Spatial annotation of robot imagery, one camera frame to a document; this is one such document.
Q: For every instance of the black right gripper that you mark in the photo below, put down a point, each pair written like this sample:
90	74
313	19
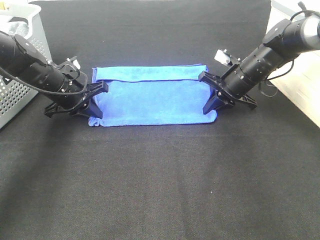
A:
234	83

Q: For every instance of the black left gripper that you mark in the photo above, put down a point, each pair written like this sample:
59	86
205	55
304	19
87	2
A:
75	98

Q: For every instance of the blue microfiber towel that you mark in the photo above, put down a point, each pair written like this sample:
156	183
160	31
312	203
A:
151	95

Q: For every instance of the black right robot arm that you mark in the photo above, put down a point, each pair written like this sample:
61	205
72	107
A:
282	44

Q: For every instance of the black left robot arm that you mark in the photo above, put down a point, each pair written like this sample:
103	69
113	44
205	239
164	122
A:
22	62

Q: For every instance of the grey perforated laundry basket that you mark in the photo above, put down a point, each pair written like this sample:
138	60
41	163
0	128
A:
14	96

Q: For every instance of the white plastic storage box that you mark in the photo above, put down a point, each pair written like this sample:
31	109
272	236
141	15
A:
302	84

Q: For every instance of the black tablecloth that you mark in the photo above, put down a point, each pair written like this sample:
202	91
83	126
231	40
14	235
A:
250	175

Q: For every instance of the grey cloth in basket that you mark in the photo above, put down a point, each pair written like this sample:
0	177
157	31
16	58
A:
15	28

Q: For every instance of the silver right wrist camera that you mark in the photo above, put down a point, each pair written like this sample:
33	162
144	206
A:
226	59

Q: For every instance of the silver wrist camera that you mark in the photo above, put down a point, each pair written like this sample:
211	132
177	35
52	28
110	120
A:
226	59
73	61

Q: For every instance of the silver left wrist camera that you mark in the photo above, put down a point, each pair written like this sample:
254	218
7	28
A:
73	61

